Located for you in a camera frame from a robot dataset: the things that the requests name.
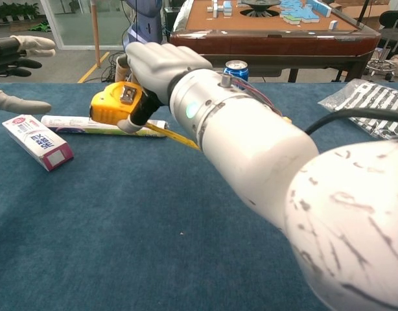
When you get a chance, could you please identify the black office chair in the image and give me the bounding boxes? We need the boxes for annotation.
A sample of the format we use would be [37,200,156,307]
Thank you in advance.
[367,10,398,82]

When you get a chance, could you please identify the wooden pole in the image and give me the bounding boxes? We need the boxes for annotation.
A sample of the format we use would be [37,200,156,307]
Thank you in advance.
[90,0,101,65]

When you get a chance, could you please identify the yellow tape measure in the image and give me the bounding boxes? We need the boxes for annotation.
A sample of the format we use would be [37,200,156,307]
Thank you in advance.
[89,81,200,151]

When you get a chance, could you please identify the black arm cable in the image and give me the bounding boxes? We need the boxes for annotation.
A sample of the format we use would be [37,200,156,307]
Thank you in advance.
[304,108,398,135]

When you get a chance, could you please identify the striped cloth in plastic bag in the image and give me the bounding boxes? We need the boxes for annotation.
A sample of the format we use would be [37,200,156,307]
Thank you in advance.
[318,78,398,140]

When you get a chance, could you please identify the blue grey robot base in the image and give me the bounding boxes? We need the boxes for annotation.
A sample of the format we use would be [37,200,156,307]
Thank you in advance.
[126,0,163,45]

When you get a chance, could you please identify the cardboard box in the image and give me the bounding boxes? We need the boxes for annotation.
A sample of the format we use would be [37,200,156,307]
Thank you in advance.
[334,0,394,30]

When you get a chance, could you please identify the white toothpaste tube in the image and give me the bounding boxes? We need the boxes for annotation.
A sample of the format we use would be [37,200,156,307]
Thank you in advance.
[40,115,169,138]

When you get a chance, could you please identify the blue drink can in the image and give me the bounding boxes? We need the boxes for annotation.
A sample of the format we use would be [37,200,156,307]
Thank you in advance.
[222,60,250,90]

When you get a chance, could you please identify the potted green plants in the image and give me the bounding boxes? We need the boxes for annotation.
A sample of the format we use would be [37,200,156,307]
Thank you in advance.
[0,1,41,23]

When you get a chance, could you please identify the blue mahjong tile pile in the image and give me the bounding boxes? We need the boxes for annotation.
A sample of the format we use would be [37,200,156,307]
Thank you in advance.
[279,0,332,25]

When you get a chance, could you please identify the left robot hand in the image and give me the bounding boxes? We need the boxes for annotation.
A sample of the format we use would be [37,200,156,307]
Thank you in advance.
[0,35,57,114]

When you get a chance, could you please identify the brown mahjong table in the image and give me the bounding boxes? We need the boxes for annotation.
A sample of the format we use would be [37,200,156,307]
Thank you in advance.
[169,0,381,84]

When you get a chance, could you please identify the stacked mahjong tile cluster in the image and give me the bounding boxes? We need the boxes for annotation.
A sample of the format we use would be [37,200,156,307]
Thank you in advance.
[207,0,234,17]

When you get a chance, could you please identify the blue table mat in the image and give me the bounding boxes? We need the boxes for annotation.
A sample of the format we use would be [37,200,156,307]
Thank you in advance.
[0,82,398,311]

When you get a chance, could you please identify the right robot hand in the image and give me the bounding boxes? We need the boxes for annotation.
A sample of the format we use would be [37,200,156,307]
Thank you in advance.
[115,41,213,134]

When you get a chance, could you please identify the white purple toothpaste box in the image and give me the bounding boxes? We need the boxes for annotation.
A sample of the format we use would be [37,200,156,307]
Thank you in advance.
[1,114,75,172]

